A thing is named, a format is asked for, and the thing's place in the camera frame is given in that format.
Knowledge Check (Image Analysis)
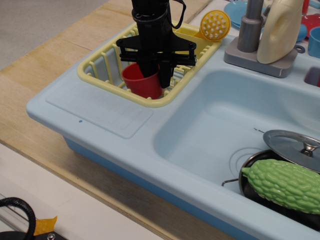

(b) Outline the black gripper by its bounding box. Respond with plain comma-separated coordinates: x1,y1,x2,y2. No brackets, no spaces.
116,8,197,89

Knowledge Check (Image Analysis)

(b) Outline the red plastic cup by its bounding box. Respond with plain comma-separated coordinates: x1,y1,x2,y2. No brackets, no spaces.
121,63,163,100

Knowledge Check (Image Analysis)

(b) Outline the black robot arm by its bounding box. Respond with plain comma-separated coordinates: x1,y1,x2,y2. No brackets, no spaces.
116,0,197,88

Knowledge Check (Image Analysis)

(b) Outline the blue plastic cup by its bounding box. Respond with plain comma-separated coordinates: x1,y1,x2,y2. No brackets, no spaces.
308,27,320,58

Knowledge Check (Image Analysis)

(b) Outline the yellow dish rack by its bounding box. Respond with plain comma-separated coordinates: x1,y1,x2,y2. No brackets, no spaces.
77,23,222,108

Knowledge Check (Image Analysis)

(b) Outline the wooden board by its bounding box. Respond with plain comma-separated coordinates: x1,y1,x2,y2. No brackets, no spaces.
0,0,236,240

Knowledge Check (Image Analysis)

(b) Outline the yellow round scrub brush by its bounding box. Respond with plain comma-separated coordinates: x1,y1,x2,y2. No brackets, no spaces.
194,10,231,42

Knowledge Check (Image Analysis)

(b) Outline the grey toy faucet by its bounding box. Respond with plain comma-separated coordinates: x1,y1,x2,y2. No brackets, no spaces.
224,0,298,78

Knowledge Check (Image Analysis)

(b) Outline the light blue toy sink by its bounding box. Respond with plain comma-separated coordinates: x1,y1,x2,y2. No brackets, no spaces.
26,36,320,240

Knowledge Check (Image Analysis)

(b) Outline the blue plastic plate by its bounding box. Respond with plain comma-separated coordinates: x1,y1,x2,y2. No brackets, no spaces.
223,0,266,30

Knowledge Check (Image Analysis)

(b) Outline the cream detergent bottle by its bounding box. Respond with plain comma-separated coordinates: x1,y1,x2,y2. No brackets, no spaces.
257,0,304,64

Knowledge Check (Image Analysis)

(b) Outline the steel pot lid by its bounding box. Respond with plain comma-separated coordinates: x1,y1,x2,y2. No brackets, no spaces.
263,130,320,173

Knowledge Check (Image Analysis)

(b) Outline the green bitter gourd toy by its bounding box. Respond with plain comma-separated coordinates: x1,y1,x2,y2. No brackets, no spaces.
241,159,320,215

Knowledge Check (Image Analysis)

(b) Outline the yellow tape piece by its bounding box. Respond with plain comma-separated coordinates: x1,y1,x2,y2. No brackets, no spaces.
33,216,58,236

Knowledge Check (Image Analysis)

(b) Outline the steel pot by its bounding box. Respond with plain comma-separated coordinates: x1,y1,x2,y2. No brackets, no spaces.
222,149,320,232

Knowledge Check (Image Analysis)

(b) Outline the black cable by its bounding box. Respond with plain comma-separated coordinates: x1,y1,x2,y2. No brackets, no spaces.
0,197,37,240

